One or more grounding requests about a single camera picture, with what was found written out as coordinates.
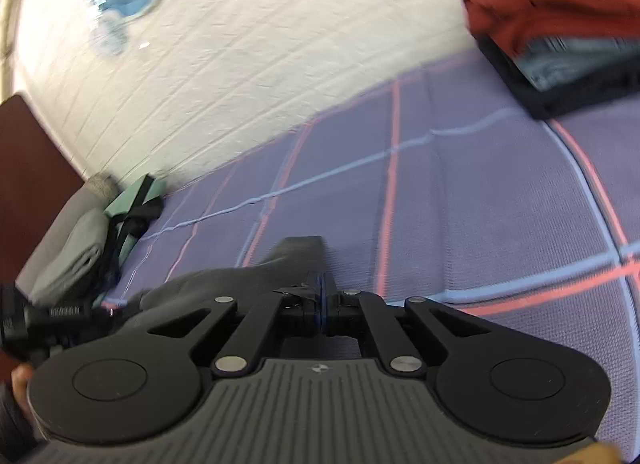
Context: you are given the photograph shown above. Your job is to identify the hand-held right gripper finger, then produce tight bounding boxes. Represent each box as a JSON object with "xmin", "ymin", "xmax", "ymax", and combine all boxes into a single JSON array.
[
  {"xmin": 145, "ymin": 271, "xmax": 322, "ymax": 377},
  {"xmin": 321, "ymin": 271, "xmax": 501, "ymax": 377}
]

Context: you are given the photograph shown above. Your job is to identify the dark grey pants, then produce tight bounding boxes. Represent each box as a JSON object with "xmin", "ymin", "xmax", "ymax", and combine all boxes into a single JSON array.
[{"xmin": 115, "ymin": 235, "xmax": 361, "ymax": 360}]

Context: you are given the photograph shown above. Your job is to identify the red folded pants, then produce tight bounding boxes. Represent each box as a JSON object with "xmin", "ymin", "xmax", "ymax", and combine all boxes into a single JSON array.
[{"xmin": 460, "ymin": 0, "xmax": 640, "ymax": 62}]

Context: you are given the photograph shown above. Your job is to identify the person's left hand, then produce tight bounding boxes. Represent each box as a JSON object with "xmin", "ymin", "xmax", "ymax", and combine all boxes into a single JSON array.
[{"xmin": 10, "ymin": 363, "xmax": 37, "ymax": 415}]

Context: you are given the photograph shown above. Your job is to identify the person's right hand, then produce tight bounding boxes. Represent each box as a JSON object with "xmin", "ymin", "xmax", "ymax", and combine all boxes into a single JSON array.
[{"xmin": 570, "ymin": 443, "xmax": 623, "ymax": 464}]

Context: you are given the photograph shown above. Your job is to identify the grey-green folded blanket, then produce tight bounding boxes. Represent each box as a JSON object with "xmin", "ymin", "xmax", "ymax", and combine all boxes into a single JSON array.
[{"xmin": 30, "ymin": 207, "xmax": 109, "ymax": 305}]

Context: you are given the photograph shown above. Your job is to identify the grey folded blanket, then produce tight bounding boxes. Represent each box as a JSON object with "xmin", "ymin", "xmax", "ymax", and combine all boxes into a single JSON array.
[{"xmin": 15, "ymin": 184, "xmax": 101, "ymax": 290}]

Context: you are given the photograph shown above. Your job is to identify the brown wooden headboard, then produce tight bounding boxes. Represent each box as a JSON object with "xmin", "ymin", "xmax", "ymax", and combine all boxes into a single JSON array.
[{"xmin": 0, "ymin": 93, "xmax": 86, "ymax": 290}]

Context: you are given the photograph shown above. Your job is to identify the patterned pillow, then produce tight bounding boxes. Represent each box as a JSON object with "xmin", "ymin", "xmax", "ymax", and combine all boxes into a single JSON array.
[{"xmin": 87, "ymin": 173, "xmax": 119, "ymax": 197}]

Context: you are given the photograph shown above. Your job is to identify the plaid purple bed sheet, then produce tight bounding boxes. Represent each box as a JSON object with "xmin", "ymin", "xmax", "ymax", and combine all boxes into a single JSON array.
[{"xmin": 100, "ymin": 49, "xmax": 640, "ymax": 460}]

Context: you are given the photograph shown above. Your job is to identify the pale blue paper fan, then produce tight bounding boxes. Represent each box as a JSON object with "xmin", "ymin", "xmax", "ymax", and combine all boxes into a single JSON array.
[{"xmin": 92, "ymin": 12, "xmax": 132, "ymax": 56}]

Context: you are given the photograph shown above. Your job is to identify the black folded clothes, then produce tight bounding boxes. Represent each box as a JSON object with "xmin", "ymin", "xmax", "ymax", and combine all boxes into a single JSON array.
[{"xmin": 475, "ymin": 34, "xmax": 640, "ymax": 121}]

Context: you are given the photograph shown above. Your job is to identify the blue-grey folded clothes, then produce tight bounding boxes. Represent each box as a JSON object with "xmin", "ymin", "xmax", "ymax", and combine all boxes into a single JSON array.
[{"xmin": 515, "ymin": 34, "xmax": 640, "ymax": 92}]

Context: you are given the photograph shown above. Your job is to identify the green quilt with black straps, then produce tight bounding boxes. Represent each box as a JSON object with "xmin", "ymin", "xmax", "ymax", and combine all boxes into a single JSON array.
[{"xmin": 102, "ymin": 173, "xmax": 168, "ymax": 265}]

